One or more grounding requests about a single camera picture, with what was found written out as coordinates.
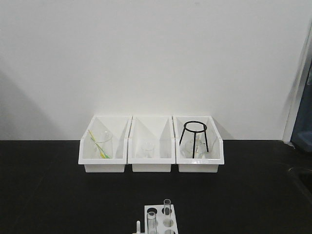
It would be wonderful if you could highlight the right white storage bin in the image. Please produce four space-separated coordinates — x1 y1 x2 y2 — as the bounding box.
173 116 224 173

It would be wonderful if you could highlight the glass beaker with stirrers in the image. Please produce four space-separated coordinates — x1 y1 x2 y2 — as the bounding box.
88 130 114 159

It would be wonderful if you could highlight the grey drying rack panel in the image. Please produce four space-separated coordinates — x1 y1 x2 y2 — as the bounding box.
290 65 312 153

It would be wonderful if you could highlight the clear glass flask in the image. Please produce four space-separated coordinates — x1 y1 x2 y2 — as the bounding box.
181 132 208 159

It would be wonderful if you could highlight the white test tube rack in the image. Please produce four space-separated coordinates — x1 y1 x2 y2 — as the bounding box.
134 204 178 234

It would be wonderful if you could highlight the left white storage bin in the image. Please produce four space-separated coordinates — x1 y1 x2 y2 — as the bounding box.
78 115 133 173

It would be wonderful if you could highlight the black metal tripod stand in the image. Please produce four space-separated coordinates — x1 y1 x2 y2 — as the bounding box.
179 120 209 159

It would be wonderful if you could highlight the clear glass test tube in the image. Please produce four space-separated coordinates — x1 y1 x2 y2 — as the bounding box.
163 199 171 218
147 212 157 234

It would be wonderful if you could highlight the middle white storage bin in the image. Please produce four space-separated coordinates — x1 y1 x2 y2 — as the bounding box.
128 116 176 173

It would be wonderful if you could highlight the black lab sink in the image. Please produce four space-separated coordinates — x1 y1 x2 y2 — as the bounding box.
288 167 312 199

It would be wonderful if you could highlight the white storage bin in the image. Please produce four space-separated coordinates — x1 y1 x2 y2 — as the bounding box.
78 115 133 173
173 116 224 173
128 116 176 173

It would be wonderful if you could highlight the small clear glass beaker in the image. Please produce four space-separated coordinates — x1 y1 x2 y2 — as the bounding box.
140 142 155 158

